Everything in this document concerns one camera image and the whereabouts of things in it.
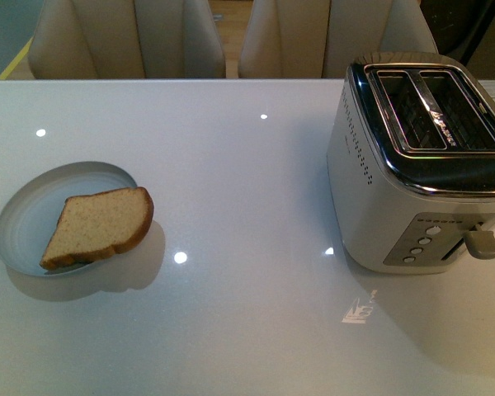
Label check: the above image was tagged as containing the slice of brown bread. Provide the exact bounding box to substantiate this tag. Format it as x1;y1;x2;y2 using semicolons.
40;186;154;271

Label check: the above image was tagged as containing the white round plate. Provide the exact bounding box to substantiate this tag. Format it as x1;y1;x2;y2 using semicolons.
0;161;137;276

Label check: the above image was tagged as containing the right beige upholstered chair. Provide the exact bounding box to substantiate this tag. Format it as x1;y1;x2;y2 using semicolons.
238;0;438;78

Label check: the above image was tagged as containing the beige upholstered chair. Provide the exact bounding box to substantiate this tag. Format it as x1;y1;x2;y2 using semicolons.
238;0;438;78
28;1;226;79

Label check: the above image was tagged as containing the white chrome two-slot toaster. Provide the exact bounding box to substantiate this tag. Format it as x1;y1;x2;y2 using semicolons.
327;52;495;274

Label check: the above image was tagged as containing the left beige upholstered chair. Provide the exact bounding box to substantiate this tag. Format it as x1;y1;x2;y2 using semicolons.
28;1;226;79

